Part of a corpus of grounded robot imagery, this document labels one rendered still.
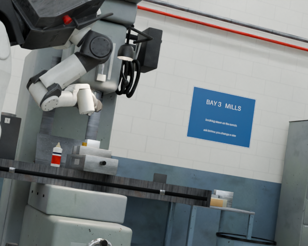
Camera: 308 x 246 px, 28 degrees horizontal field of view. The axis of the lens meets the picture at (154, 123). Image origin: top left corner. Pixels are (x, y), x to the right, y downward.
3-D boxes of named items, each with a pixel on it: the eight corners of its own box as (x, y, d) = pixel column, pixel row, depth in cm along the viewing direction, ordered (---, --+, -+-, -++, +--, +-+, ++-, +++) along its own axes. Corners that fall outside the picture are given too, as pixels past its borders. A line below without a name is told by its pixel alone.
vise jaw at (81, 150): (110, 159, 278) (112, 150, 278) (78, 154, 273) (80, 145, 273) (106, 159, 283) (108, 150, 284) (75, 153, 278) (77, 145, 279)
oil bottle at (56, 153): (60, 167, 272) (64, 143, 273) (51, 166, 271) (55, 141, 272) (58, 167, 276) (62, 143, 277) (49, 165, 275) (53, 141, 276)
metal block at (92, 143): (98, 153, 282) (100, 141, 283) (85, 152, 280) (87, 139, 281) (95, 153, 287) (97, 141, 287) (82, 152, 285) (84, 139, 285)
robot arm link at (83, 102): (94, 89, 270) (91, 84, 259) (99, 112, 269) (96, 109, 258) (68, 94, 270) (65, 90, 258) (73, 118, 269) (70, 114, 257)
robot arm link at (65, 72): (36, 102, 230) (86, 68, 233) (19, 78, 235) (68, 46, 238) (45, 114, 240) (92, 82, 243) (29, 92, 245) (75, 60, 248)
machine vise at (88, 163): (116, 175, 266) (120, 150, 267) (83, 170, 261) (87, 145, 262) (94, 173, 299) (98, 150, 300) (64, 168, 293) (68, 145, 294)
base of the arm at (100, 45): (99, 68, 231) (118, 45, 233) (73, 45, 230) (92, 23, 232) (97, 72, 246) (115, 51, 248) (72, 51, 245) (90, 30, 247)
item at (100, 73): (105, 81, 274) (112, 36, 276) (96, 79, 273) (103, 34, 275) (102, 82, 278) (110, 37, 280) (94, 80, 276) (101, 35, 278)
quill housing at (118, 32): (119, 92, 280) (130, 25, 283) (75, 83, 273) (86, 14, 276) (107, 96, 298) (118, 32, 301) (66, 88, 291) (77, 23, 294)
